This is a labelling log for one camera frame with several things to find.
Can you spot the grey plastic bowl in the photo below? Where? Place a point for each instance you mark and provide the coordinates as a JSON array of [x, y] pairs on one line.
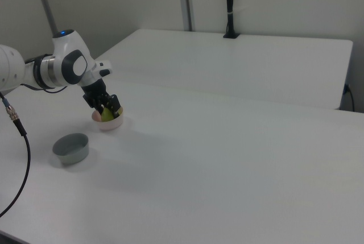
[[74, 156]]

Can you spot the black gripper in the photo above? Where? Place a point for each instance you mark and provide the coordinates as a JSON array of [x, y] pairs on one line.
[[95, 91]]

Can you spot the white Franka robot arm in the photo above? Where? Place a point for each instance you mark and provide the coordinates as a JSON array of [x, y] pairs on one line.
[[68, 45]]

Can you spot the pink plastic bowl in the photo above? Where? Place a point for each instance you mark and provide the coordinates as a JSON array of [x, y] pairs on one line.
[[111, 126]]

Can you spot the white rectangular table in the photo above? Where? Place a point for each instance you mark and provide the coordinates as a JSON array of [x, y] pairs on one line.
[[227, 65]]

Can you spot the green pear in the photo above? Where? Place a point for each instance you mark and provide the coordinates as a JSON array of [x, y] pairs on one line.
[[106, 116]]

